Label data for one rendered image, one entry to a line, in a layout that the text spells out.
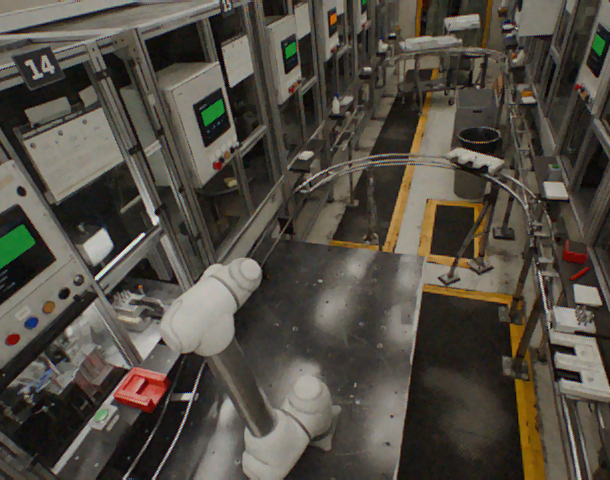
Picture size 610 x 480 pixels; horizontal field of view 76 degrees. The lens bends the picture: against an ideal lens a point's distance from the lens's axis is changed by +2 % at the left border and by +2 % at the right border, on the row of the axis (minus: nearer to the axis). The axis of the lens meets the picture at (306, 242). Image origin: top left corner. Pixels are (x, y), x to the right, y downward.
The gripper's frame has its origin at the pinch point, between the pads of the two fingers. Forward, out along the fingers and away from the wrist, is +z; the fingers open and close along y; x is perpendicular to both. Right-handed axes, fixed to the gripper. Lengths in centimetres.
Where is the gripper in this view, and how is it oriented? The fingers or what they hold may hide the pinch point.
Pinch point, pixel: (138, 306)
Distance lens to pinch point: 191.5
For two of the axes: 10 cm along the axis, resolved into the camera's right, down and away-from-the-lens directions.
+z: -9.3, -0.7, 3.5
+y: -1.6, -8.0, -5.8
